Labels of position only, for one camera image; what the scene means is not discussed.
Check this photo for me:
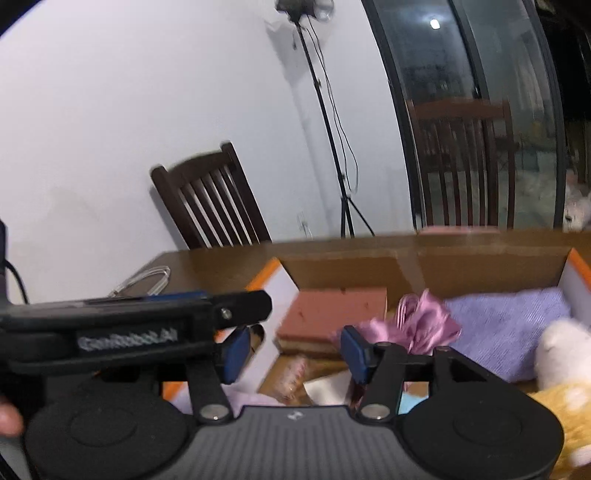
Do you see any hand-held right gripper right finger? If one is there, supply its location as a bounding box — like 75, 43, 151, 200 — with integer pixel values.
341, 324, 492, 424

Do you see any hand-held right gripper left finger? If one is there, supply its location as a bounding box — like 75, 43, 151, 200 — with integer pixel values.
185, 324, 253, 425

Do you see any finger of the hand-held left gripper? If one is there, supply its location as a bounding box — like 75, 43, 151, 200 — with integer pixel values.
208, 290, 273, 332
84, 291, 211, 306

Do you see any pink satin scrunchie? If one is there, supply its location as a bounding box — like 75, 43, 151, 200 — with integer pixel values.
356, 288, 463, 356

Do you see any orange edged cardboard box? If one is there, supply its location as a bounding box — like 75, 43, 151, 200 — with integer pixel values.
161, 247, 591, 416

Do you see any person's left hand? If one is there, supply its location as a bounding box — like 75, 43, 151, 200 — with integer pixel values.
0, 399, 25, 438

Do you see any dark wooden slatted chair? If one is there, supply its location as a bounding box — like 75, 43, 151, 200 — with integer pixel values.
150, 141, 273, 251

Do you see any lavender towel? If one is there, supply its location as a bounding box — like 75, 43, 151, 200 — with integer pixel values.
441, 287, 573, 384

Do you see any white plush toy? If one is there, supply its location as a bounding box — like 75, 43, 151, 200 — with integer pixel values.
534, 318, 591, 392

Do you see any black light stand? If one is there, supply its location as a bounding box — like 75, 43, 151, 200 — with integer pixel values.
273, 0, 377, 239

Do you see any dark wooden chair behind glass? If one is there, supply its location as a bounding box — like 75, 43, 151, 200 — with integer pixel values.
407, 98, 517, 230

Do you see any yellow plush toy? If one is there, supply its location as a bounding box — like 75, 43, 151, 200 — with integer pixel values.
526, 382, 591, 480

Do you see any white fluffy animal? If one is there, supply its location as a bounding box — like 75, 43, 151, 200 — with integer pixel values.
562, 173, 591, 232

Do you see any glass sliding door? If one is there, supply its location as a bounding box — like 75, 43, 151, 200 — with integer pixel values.
361, 0, 591, 232

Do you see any white cable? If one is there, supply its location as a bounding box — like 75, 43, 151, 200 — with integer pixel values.
108, 267, 171, 298

